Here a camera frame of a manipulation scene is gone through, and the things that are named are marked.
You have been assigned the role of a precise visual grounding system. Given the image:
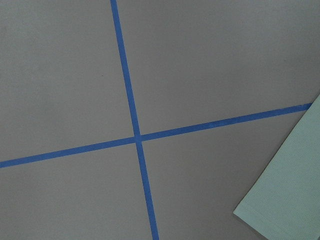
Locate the olive green long-sleeve shirt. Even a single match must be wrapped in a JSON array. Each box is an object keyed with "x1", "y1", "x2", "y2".
[{"x1": 233, "y1": 98, "x2": 320, "y2": 240}]

